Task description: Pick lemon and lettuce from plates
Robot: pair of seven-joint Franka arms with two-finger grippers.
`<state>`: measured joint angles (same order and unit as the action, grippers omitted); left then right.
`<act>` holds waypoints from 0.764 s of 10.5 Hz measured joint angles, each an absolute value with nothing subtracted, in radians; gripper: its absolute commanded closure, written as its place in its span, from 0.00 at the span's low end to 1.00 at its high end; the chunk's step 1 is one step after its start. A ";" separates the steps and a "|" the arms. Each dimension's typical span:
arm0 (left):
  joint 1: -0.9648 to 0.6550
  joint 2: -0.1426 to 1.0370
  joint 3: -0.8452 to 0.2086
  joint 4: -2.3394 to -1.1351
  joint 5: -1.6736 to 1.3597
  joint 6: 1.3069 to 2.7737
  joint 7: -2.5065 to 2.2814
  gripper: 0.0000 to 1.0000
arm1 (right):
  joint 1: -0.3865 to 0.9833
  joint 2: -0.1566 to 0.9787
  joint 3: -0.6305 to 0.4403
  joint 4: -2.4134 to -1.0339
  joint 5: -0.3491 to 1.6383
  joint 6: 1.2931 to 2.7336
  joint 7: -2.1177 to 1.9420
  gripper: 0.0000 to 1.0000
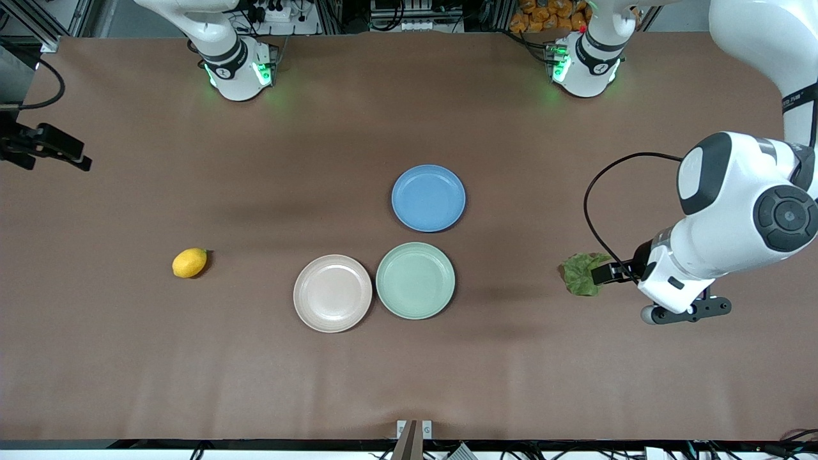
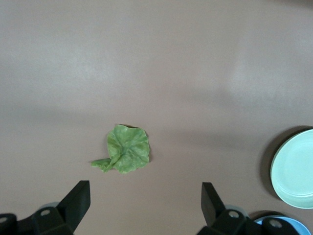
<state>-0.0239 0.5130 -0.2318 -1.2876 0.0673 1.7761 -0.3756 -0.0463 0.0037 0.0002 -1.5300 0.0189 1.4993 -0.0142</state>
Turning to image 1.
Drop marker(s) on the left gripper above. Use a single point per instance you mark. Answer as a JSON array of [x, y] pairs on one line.
[[629, 269]]

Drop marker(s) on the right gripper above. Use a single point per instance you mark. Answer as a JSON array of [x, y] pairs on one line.
[[19, 144]]

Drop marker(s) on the green lettuce leaf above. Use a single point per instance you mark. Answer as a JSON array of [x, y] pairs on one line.
[[580, 276]]

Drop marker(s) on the yellow lemon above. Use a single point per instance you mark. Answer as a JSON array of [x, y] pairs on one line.
[[189, 263]]

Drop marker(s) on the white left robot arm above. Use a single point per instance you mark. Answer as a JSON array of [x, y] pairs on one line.
[[722, 223]]

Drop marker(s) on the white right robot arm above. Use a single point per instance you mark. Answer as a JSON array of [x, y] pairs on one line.
[[233, 70]]

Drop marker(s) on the light green plate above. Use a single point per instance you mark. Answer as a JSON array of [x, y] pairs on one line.
[[415, 281]]

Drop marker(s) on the blue plate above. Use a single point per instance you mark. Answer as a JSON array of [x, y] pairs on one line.
[[428, 198]]

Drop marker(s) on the bag of orange snacks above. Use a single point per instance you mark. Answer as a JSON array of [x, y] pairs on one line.
[[549, 16]]

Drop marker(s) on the white power strip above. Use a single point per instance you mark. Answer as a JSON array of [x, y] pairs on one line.
[[281, 27]]

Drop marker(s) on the beige plate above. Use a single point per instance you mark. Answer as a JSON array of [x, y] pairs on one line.
[[332, 294]]

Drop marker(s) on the aluminium frame profile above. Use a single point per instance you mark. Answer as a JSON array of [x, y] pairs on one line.
[[45, 25]]

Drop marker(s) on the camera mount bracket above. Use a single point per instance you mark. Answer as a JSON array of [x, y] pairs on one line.
[[409, 441]]

